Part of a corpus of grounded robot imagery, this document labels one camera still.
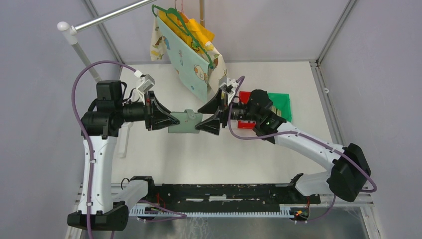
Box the green clothes hanger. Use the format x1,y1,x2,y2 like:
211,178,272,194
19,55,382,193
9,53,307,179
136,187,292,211
151,4,217,69

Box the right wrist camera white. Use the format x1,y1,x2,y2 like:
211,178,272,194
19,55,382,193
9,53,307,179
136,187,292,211
218,76,239,96

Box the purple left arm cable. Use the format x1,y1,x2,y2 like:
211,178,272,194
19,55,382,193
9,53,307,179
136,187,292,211
71,60,187,239

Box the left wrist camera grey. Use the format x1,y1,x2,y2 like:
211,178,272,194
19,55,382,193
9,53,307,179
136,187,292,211
134,70,155,97

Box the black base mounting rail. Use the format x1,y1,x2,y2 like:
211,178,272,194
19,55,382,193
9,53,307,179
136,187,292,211
144,184,321,213

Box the white slotted cable duct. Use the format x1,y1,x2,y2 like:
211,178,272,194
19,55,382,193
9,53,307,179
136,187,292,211
126,206,309,219

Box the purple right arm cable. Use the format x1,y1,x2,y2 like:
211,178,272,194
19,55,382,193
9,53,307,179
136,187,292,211
227,76,378,224

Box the green plastic bin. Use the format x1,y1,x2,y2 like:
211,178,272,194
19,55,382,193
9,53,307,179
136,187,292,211
268,93,292,122

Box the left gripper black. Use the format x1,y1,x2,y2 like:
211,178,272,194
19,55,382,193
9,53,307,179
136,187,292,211
116,90,179,130

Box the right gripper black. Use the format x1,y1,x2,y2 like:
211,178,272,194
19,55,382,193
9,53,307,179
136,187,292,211
196,88,260,135

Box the mint cartoon print garment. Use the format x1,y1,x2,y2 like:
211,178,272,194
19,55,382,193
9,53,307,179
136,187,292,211
156,18,209,103

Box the red plastic bin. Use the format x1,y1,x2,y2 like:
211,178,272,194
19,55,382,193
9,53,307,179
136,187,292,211
237,91,257,129

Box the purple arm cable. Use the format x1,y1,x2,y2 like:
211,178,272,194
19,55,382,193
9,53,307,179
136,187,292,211
71,60,187,239
227,76,378,224

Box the cream cartoon print garment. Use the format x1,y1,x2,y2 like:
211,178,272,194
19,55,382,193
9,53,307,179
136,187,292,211
149,19,227,99

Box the metal clothes rack bar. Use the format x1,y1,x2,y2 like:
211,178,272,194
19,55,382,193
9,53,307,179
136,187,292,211
57,0,156,83

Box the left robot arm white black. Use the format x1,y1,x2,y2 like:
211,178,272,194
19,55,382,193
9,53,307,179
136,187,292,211
67,80,180,232

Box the yellow garment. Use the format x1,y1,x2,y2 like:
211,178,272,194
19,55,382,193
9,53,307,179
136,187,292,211
159,11,214,54

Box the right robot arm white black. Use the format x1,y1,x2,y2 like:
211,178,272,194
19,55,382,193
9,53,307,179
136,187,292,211
195,90,371,203

